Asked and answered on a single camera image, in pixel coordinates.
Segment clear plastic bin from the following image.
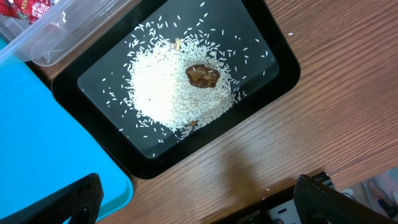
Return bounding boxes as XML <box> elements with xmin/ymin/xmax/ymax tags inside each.
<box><xmin>1</xmin><ymin>0</ymin><xmax>129</xmax><ymax>67</ymax></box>

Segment white rice pile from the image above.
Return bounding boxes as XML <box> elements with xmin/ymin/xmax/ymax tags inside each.
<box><xmin>101</xmin><ymin>1</ymin><xmax>270</xmax><ymax>156</ymax></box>

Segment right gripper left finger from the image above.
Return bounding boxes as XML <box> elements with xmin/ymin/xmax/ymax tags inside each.
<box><xmin>1</xmin><ymin>173</ymin><xmax>104</xmax><ymax>224</ymax></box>

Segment red snack wrapper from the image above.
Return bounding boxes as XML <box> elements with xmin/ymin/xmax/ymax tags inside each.
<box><xmin>1</xmin><ymin>0</ymin><xmax>52</xmax><ymax>24</ymax></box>

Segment black tray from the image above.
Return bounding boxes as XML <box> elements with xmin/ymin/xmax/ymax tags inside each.
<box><xmin>51</xmin><ymin>0</ymin><xmax>300</xmax><ymax>179</ymax></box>

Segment brown food piece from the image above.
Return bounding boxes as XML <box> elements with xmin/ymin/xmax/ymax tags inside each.
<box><xmin>185</xmin><ymin>64</ymin><xmax>220</xmax><ymax>88</ymax></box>

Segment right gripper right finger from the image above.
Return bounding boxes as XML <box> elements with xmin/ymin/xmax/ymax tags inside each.
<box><xmin>294</xmin><ymin>175</ymin><xmax>395</xmax><ymax>224</ymax></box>

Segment teal serving tray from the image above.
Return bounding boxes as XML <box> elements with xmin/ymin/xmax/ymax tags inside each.
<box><xmin>1</xmin><ymin>56</ymin><xmax>133</xmax><ymax>219</ymax></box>

